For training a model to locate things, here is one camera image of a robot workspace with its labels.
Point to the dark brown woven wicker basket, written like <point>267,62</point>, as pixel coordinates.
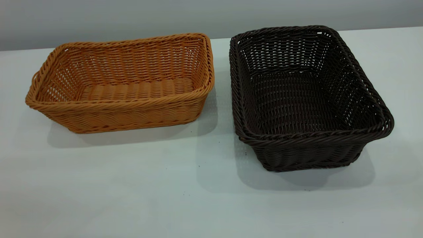
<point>297,152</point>

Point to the orange woven wicker basket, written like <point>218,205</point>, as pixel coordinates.
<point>132,115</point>

